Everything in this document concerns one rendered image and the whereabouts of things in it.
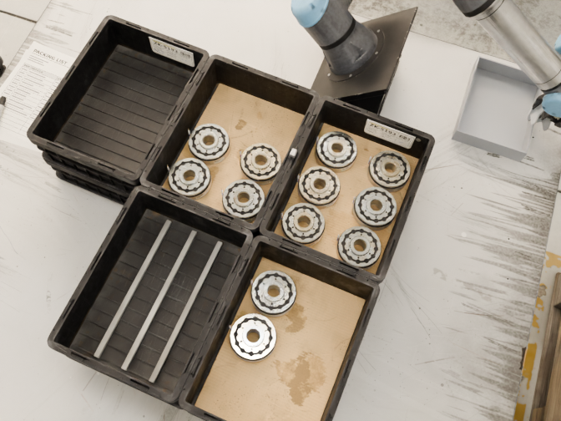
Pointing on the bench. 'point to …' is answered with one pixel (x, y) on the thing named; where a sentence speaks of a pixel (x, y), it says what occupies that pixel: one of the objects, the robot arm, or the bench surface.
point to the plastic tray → (497, 109)
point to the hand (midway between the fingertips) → (533, 116)
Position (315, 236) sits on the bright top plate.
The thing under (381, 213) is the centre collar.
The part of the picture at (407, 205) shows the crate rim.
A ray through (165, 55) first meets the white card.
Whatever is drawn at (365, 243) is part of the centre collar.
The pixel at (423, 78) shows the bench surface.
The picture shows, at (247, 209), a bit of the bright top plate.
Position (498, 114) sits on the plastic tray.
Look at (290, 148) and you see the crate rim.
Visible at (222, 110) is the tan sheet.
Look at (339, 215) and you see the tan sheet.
